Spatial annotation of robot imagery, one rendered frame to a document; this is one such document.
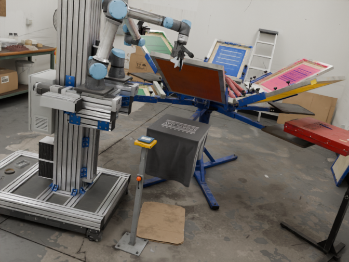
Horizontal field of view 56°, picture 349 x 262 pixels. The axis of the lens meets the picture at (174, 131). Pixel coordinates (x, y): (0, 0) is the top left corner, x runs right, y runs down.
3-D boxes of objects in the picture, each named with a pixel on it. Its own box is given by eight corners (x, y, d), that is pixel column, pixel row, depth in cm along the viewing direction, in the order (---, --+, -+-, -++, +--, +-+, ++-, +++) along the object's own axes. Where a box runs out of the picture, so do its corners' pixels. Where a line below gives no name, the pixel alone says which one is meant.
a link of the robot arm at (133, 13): (104, 13, 233) (168, 30, 251) (105, 14, 223) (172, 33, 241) (107, -4, 229) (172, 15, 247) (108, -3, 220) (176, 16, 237)
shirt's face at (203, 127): (197, 141, 261) (198, 141, 261) (147, 128, 272) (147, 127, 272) (210, 125, 305) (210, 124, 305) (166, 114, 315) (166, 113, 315)
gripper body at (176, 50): (172, 58, 241) (176, 42, 241) (183, 61, 239) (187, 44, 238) (170, 56, 234) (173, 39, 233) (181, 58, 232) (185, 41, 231)
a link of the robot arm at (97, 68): (102, 78, 239) (126, 3, 224) (104, 83, 226) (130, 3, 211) (85, 73, 234) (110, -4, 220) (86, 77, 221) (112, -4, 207)
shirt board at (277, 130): (321, 147, 317) (324, 140, 314) (301, 155, 290) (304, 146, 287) (217, 105, 405) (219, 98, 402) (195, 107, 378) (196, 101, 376)
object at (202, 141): (190, 186, 277) (199, 140, 262) (186, 185, 278) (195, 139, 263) (202, 165, 319) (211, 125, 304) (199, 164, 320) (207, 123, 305)
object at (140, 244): (138, 256, 266) (154, 148, 232) (114, 247, 271) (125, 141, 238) (148, 240, 286) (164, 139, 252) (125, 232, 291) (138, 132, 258)
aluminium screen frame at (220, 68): (222, 70, 243) (224, 65, 243) (149, 55, 257) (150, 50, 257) (226, 104, 318) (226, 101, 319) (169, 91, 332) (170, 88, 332)
